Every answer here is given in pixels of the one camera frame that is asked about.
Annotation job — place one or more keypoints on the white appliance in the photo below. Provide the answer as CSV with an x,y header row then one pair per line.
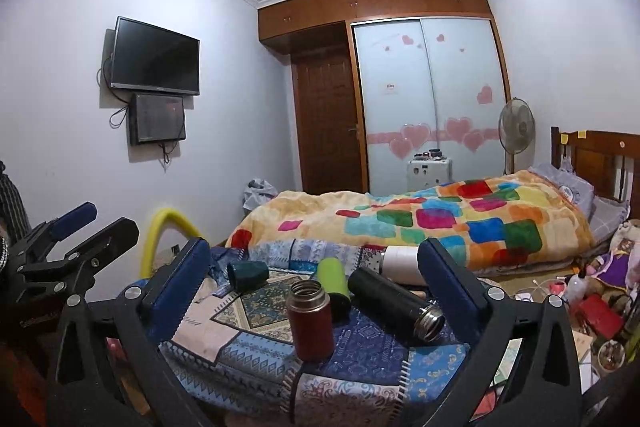
x,y
429,172

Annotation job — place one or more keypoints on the small white bottle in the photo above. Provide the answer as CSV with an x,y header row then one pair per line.
x,y
578,289

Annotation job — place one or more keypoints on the white thermos cup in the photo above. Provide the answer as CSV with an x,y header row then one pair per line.
x,y
400,264

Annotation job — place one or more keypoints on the wooden bed headboard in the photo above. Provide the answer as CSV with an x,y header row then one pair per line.
x,y
600,157

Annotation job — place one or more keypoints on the black thermos cup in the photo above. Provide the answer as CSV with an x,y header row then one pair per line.
x,y
390,302

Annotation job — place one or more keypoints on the grey cloth pile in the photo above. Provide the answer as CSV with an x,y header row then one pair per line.
x,y
259,194

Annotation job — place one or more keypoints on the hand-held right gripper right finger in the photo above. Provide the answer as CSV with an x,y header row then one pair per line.
x,y
447,279

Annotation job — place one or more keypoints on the grey plaid pillow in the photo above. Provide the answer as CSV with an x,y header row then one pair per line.
x,y
607,214

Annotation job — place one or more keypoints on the standing fan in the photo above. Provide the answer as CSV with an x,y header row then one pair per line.
x,y
516,124

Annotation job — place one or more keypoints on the red box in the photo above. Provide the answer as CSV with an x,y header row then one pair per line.
x,y
600,314

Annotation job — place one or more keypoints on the yellow foam tube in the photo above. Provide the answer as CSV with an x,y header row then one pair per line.
x,y
167,217

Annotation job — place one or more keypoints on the lime green cup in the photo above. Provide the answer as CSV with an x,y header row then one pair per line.
x,y
332,274

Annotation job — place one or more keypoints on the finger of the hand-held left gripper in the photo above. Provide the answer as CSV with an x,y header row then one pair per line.
x,y
107,234
75,217

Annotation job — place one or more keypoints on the colourful checked blanket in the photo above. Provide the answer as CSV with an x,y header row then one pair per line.
x,y
400,217

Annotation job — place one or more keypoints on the blue patterned cloth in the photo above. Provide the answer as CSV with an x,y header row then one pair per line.
x,y
240,347

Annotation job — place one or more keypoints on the red thermos cup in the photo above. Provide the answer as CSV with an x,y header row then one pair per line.
x,y
310,327

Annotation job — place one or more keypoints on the small wall-mounted monitor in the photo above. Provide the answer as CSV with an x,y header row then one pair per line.
x,y
157,117

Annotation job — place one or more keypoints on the wall-mounted television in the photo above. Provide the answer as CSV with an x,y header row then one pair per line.
x,y
155,57

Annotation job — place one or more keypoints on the brown wooden door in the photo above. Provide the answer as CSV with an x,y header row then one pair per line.
x,y
327,122

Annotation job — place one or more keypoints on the wooden wardrobe with sliding doors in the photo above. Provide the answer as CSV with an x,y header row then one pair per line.
x,y
425,82

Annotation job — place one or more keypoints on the round jar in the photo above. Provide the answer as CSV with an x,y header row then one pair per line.
x,y
611,357

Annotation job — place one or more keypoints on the plush toy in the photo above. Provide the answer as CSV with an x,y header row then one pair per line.
x,y
625,242

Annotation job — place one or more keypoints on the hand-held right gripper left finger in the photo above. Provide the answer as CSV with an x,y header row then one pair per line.
x,y
182,279

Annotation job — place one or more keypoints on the dark green cup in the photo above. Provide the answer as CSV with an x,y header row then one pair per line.
x,y
248,277

